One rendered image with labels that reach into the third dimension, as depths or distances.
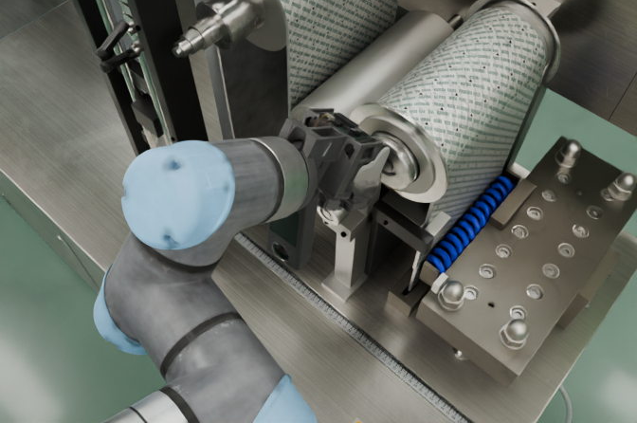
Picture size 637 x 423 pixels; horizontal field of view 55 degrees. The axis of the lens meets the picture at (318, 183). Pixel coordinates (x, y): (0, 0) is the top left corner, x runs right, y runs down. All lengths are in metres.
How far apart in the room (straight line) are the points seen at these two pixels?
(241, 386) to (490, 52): 0.51
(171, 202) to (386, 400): 0.62
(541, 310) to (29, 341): 1.62
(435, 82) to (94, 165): 0.72
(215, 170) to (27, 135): 0.92
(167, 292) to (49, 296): 1.71
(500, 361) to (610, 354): 1.27
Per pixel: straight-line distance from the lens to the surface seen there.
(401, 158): 0.71
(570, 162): 1.07
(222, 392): 0.46
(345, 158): 0.60
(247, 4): 0.77
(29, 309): 2.20
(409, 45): 0.90
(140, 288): 0.50
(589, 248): 1.01
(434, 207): 0.79
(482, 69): 0.78
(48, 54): 1.48
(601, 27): 0.93
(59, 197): 1.22
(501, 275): 0.94
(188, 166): 0.43
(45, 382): 2.09
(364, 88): 0.84
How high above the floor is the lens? 1.84
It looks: 56 degrees down
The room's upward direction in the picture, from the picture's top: straight up
